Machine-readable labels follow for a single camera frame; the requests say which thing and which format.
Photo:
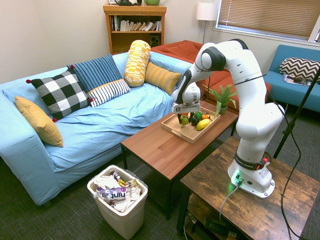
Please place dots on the black camera stand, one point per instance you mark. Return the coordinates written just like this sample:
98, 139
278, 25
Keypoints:
292, 122

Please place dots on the black toy fruit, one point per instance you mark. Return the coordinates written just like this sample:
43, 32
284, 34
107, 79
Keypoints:
195, 121

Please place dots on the brown wood coffee table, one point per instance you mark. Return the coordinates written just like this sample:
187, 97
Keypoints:
165, 152

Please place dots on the wooden serving tray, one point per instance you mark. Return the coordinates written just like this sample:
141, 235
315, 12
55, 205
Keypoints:
185, 132

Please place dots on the orange sofa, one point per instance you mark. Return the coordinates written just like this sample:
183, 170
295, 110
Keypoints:
180, 51

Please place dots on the blue striped pillow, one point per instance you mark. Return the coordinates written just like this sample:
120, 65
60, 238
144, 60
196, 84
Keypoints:
97, 71

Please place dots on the plain mustard yellow pillow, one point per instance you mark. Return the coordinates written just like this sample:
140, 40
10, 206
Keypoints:
40, 122

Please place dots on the black white chevron pillow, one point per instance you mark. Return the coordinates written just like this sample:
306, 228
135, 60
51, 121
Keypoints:
298, 67

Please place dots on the black bookshelf speaker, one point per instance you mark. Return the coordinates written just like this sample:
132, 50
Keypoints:
155, 40

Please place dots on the green round pot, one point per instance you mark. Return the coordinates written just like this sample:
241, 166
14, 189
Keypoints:
152, 2

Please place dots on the black white checkered pillow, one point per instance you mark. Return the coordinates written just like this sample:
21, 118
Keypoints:
61, 93

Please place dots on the green apple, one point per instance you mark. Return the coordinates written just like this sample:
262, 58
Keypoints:
185, 120

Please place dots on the wooden bookshelf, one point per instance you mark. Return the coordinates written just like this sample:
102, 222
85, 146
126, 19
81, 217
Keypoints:
135, 41

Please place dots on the magazine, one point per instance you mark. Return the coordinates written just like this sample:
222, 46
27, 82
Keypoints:
292, 79

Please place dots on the small potted fern plant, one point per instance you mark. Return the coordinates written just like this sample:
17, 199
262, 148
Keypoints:
222, 98

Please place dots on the green toy fruit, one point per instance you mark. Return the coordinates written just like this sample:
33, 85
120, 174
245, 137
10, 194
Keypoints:
198, 115

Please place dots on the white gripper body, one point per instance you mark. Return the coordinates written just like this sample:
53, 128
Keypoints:
186, 108

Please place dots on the black object on bookshelf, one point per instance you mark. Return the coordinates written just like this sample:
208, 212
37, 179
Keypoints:
127, 2

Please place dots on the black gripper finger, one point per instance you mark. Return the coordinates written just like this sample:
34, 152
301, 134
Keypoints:
179, 119
191, 117

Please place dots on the brown toy banana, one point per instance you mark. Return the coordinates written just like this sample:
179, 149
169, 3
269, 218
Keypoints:
203, 111

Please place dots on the crumpled hint drink box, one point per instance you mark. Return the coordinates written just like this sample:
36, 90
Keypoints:
115, 194

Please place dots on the teal sofa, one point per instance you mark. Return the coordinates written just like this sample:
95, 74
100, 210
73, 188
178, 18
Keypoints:
277, 90

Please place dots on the white plastic trash bin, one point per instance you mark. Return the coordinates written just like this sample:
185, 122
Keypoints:
125, 220

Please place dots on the mustard striped lumbar pillow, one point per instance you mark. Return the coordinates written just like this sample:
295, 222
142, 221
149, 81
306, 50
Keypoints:
161, 77

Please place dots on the light blue sofa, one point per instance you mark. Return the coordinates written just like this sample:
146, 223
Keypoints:
100, 130

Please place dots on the black device under table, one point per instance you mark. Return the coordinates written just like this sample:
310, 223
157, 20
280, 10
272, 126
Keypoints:
216, 225

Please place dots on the brown window blinds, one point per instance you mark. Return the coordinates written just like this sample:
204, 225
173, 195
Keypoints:
265, 15

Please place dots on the white shade floor lamp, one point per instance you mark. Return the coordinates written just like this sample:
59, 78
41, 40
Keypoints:
207, 11

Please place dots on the white navy striped lumbar pillow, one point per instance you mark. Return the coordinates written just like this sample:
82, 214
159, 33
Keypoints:
108, 92

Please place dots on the rustic dark wood side table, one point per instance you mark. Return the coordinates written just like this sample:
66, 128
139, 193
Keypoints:
250, 212

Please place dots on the yellow toy fruit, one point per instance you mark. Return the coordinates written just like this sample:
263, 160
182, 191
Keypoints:
203, 124

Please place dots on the row of paperback books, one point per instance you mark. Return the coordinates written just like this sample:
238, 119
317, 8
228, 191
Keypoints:
136, 26

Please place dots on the small orange toy vegetable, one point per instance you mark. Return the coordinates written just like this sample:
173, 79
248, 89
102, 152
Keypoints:
206, 116

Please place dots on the yellow white patterned bolster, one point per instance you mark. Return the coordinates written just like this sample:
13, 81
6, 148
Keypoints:
137, 63

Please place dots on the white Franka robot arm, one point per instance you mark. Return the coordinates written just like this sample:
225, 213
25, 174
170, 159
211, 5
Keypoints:
252, 105

